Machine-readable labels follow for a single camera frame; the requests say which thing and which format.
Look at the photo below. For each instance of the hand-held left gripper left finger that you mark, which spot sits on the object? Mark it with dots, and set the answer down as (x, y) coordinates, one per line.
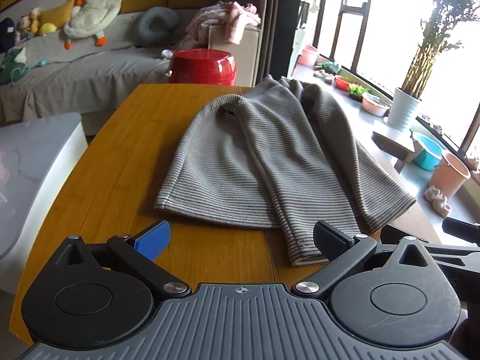
(153, 238)

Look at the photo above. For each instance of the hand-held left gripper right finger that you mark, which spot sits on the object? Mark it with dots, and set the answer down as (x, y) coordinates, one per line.
(330, 242)

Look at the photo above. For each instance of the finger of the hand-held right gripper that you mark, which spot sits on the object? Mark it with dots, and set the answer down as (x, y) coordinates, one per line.
(457, 257)
(463, 230)

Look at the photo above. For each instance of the grey striped knit garment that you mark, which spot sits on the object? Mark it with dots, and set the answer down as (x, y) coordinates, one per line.
(243, 157)

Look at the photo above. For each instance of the pink bucket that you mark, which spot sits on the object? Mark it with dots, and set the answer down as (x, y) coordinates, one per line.
(448, 176)

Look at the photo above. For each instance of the teal basin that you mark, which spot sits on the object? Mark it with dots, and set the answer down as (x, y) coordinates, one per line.
(427, 153)

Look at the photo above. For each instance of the dark wooden stool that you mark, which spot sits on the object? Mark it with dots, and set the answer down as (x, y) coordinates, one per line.
(390, 144)

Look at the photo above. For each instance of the white plant pot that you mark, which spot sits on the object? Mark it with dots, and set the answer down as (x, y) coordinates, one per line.
(403, 110)

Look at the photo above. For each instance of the pink bowl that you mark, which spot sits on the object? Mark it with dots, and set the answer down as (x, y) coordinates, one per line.
(375, 108)

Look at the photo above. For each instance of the grey marble side table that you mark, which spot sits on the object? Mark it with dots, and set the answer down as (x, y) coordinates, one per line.
(37, 157)

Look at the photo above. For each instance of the green plant tray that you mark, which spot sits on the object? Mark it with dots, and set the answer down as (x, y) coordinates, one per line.
(358, 90)

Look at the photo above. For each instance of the red bowl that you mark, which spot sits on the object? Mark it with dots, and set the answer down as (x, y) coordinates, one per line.
(342, 83)

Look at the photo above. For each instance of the tall green palm plant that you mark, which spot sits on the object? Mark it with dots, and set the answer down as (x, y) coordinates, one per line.
(423, 67)

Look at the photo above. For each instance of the small green item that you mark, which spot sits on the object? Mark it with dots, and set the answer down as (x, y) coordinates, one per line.
(330, 67)

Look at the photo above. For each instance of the grey covered sofa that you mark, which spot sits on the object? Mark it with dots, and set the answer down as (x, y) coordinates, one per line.
(93, 71)

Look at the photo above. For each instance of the red round stool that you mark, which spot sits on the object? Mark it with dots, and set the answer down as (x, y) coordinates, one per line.
(202, 67)

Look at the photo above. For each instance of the small white pink toy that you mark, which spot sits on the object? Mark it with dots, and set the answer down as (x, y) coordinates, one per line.
(166, 54)

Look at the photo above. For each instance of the pink basin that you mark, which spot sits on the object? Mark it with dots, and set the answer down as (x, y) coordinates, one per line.
(308, 55)

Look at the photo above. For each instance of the white stick mop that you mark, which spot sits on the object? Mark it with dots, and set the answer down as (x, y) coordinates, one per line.
(299, 45)

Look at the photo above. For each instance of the beige storage box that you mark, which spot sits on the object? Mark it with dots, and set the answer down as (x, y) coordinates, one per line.
(251, 56)

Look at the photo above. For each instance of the brown curtain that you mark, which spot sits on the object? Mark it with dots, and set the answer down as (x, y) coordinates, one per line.
(277, 26)

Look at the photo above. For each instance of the teal crumpled cloth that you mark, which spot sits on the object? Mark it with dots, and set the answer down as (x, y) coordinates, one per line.
(13, 65)

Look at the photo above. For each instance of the white goose plush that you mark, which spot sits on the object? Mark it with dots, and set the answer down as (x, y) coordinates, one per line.
(93, 11)

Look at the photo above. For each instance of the pink blanket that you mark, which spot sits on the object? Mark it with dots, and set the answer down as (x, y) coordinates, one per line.
(232, 17)

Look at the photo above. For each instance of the yellow pillow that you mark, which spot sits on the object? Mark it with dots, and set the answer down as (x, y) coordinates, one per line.
(56, 15)

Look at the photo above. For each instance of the pink plush toy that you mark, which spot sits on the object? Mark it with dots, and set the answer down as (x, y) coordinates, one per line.
(23, 26)

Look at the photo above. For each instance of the yellow bear plush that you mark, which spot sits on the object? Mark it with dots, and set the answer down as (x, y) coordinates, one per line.
(34, 18)

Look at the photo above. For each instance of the dark blue bag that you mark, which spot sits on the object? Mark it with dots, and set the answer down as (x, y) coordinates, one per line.
(6, 33)

